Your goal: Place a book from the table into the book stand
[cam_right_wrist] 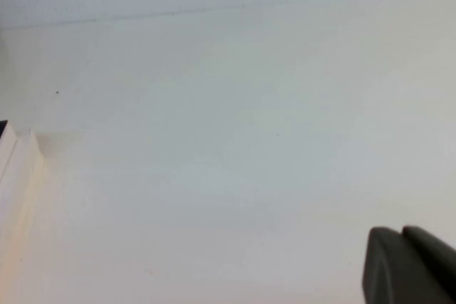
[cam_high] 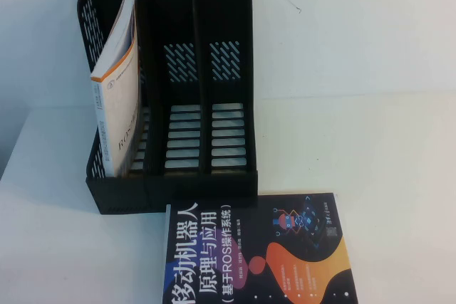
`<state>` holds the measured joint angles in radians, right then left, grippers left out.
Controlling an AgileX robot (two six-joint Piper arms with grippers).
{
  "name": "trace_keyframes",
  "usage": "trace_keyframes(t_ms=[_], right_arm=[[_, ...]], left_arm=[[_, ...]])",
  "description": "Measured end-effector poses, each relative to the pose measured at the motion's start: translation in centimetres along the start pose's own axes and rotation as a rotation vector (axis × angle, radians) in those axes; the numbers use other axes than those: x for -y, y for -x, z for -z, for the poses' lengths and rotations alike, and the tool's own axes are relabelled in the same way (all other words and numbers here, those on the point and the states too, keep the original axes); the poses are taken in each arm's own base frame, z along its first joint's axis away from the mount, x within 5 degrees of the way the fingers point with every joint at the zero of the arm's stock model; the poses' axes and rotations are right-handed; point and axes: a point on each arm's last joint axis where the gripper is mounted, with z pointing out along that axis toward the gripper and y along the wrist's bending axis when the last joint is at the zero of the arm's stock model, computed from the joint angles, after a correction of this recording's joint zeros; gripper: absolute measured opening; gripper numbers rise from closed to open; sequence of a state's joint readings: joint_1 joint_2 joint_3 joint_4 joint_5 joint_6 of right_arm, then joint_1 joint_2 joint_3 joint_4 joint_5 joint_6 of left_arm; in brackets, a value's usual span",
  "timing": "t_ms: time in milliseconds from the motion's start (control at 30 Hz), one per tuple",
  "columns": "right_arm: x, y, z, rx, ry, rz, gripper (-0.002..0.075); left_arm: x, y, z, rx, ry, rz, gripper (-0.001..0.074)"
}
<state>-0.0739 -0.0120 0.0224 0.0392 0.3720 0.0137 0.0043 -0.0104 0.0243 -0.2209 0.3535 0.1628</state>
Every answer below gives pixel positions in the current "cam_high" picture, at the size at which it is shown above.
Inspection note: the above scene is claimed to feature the dark colourful robot book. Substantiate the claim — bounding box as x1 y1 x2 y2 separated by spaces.
162 192 359 304

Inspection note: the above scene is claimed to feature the white orange ROS book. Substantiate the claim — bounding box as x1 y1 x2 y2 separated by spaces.
90 0 145 179

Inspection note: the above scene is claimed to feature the black three-slot book stand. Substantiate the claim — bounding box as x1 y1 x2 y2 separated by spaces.
75 0 259 216

